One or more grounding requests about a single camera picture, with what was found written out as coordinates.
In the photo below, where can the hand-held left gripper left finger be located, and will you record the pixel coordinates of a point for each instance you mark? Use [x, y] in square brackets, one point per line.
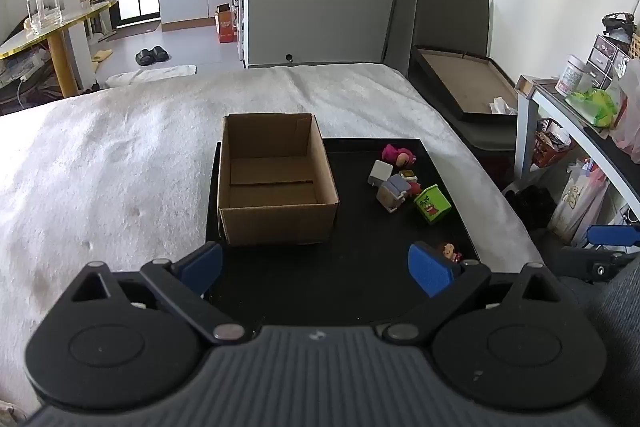
[202, 264]

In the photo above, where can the white jar with pink label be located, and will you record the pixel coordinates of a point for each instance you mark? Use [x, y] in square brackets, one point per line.
[570, 77]

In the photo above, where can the beige grey block toy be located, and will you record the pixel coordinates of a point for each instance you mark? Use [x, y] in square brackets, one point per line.
[392, 194]

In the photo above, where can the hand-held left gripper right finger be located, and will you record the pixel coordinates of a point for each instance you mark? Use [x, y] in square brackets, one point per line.
[430, 267]

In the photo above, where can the pink white plastic bag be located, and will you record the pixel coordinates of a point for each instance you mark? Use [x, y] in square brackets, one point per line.
[629, 107]

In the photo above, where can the white tissue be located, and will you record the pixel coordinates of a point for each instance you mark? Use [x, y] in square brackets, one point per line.
[502, 106]

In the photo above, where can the round yellow table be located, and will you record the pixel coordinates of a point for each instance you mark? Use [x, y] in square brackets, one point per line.
[75, 19]

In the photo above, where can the person's grey clothing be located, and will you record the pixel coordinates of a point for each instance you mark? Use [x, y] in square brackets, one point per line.
[620, 322]

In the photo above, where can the white printed shopping bag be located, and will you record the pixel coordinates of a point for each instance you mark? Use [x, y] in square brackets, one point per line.
[575, 202]

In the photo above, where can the white fluffy blanket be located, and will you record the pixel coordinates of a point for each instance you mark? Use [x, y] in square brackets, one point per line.
[125, 157]

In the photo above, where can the white charger cube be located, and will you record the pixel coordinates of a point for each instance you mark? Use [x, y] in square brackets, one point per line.
[380, 173]

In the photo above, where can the small glass jar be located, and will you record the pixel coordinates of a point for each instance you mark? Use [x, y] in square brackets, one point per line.
[34, 12]

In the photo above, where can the small red yellow toy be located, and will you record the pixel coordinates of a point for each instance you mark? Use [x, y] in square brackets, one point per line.
[414, 188]

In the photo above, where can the pink figurine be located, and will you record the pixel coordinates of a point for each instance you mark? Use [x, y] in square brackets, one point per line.
[395, 155]

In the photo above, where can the white power strip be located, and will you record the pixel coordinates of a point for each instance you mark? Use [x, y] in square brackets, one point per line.
[22, 67]

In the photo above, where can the grey upholstered chair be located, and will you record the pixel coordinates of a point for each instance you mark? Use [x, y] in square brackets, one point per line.
[450, 17]

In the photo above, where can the black tray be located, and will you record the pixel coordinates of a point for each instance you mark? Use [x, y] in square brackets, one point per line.
[350, 267]

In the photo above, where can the red basket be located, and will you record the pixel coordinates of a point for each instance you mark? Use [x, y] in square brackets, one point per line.
[550, 147]

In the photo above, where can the small drawer organiser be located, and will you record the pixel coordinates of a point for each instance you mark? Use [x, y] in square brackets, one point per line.
[605, 57]

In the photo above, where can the green cube toy box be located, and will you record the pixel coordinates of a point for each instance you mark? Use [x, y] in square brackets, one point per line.
[432, 205]

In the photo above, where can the white floor towel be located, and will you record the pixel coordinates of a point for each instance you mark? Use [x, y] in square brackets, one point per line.
[150, 76]

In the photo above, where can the orange carton box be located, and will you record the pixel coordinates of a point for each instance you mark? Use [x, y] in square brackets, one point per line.
[226, 24]

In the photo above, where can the brown cardboard box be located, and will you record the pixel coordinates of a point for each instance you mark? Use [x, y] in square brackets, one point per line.
[272, 187]

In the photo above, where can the flat brown cardboard tray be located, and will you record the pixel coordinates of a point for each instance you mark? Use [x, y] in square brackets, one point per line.
[465, 82]

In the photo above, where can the pair of yellow slippers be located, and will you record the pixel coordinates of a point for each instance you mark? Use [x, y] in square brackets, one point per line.
[102, 55]

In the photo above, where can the white desk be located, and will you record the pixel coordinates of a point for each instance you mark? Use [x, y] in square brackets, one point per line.
[550, 104]

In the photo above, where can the black bag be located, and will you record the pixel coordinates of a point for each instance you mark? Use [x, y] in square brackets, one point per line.
[530, 207]

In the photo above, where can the green plastic bag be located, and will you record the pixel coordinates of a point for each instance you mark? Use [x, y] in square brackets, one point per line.
[595, 107]

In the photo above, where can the small brown-haired figurine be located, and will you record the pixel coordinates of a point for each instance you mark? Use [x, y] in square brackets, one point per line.
[448, 251]

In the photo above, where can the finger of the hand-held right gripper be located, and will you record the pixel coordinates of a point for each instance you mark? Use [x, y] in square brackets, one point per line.
[612, 237]

